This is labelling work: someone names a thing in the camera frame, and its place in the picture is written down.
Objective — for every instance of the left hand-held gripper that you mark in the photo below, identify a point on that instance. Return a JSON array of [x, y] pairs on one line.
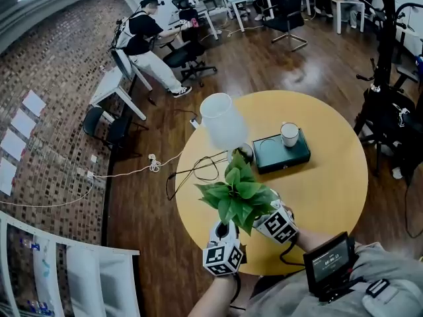
[[219, 259]]

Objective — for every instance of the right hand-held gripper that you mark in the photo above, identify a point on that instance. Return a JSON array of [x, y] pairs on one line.
[[279, 226]]

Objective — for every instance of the green plant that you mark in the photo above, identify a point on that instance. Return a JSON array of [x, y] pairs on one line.
[[238, 197]]

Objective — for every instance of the person's left forearm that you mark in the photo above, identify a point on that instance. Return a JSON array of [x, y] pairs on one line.
[[211, 299]]

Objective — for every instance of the person's right forearm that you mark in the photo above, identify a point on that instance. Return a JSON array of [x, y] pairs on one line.
[[317, 239]]

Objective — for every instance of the dark green box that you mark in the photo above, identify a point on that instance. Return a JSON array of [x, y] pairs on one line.
[[281, 158]]

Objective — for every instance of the round wooden table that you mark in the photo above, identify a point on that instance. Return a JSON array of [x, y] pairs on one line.
[[324, 193]]

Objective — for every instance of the white cup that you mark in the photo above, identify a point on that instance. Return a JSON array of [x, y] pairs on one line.
[[289, 134]]

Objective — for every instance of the black chest monitor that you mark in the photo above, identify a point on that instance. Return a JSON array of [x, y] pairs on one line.
[[330, 264]]

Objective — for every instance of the person's grey shirt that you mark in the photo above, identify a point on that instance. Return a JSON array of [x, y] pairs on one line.
[[291, 302]]

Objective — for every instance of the white table lamp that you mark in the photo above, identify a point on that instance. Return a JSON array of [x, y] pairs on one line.
[[221, 121]]

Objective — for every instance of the white power strip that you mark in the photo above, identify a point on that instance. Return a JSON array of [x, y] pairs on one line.
[[195, 123]]

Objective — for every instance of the black high-back office chair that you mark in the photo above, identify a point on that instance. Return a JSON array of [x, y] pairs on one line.
[[390, 117]]

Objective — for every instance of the white metal shelf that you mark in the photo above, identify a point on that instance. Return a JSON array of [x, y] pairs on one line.
[[82, 276]]

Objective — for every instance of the small black chair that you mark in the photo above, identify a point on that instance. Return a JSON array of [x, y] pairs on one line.
[[96, 124]]

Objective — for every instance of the small white desk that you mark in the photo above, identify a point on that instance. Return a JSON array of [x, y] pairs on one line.
[[109, 84]]

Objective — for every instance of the black cantilever chair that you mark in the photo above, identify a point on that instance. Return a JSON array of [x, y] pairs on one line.
[[284, 15]]

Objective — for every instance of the black coat rack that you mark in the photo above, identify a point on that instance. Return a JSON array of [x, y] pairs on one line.
[[385, 45]]

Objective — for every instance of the white paper sheet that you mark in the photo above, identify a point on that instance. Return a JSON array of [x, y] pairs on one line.
[[23, 122], [34, 102], [5, 177], [11, 145]]

